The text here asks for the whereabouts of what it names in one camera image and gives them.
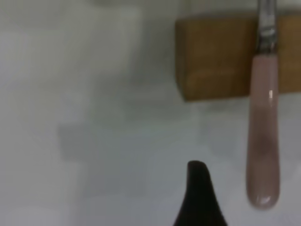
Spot pink handled metal spoon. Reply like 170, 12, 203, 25
245, 0, 282, 210

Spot arched wooden block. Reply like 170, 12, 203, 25
174, 13, 301, 102

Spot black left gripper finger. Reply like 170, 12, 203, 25
173, 160, 228, 226

